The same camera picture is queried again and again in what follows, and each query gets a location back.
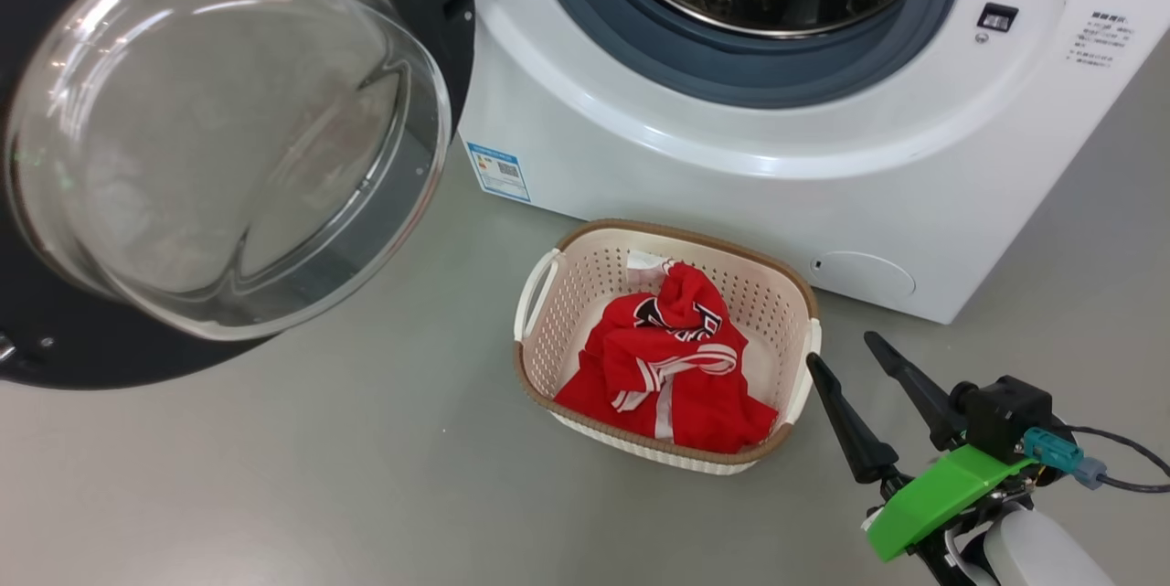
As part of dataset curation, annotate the cream laundry basket, brown rim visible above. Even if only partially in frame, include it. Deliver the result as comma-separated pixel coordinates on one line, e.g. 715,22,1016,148
513,218,823,476

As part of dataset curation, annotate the red and white jersey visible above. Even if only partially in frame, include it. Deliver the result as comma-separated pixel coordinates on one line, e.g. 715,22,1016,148
553,250,779,455

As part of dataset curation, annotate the printed warning text label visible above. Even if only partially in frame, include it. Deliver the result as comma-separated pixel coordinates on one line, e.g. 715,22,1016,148
1073,11,1140,69

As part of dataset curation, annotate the black washer door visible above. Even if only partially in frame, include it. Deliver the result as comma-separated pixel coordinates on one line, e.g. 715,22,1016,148
0,0,477,391

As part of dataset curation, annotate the white front-load washing machine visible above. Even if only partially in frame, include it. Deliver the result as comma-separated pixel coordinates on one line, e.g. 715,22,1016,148
456,0,1170,326

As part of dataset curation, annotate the blue energy label sticker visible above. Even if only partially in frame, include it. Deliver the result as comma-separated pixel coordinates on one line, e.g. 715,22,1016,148
466,142,532,204

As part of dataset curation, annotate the right teal plug camera cable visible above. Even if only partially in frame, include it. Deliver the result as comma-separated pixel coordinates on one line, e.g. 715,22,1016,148
1023,425,1170,495

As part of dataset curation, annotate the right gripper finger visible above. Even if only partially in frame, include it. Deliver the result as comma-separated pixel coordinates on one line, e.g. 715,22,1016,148
863,330,968,453
805,352,902,485

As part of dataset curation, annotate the grey oval recessed panel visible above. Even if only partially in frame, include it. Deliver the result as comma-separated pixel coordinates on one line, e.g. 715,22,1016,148
810,250,917,300

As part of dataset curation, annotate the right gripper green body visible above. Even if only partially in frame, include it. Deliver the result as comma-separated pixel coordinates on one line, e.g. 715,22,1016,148
863,444,1039,563

